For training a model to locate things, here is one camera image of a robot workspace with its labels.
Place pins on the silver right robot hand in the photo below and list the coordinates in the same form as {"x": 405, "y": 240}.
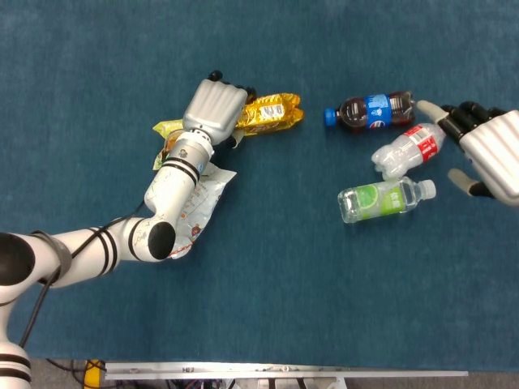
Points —
{"x": 494, "y": 158}

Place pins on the clear bottle red label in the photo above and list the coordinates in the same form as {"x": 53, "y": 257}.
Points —
{"x": 405, "y": 154}

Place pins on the clear bottle green label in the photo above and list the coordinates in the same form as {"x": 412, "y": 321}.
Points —
{"x": 377, "y": 200}

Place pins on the cola bottle blue cap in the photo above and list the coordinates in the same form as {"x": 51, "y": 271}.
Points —
{"x": 357, "y": 113}

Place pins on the gold foil biscuit package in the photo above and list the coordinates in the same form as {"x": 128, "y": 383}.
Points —
{"x": 275, "y": 113}

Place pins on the white snack bag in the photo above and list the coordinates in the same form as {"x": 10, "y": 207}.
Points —
{"x": 215, "y": 190}

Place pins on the yellow green snack bag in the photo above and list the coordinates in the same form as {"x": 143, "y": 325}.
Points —
{"x": 162, "y": 126}

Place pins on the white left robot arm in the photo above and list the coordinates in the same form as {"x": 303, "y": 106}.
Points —
{"x": 170, "y": 190}

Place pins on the blue felt table cloth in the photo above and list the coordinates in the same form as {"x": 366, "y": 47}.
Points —
{"x": 284, "y": 283}

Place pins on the yellow plastic part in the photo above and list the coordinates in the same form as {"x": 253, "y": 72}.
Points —
{"x": 94, "y": 374}

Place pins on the aluminium rail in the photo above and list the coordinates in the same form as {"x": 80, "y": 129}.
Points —
{"x": 284, "y": 370}

